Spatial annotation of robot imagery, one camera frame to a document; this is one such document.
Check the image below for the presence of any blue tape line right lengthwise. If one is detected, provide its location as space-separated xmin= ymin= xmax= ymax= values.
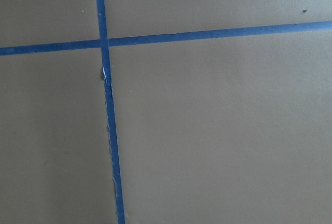
xmin=96 ymin=0 xmax=126 ymax=223

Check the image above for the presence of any blue tape line right crosswise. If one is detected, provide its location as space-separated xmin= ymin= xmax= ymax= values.
xmin=1 ymin=21 xmax=331 ymax=56

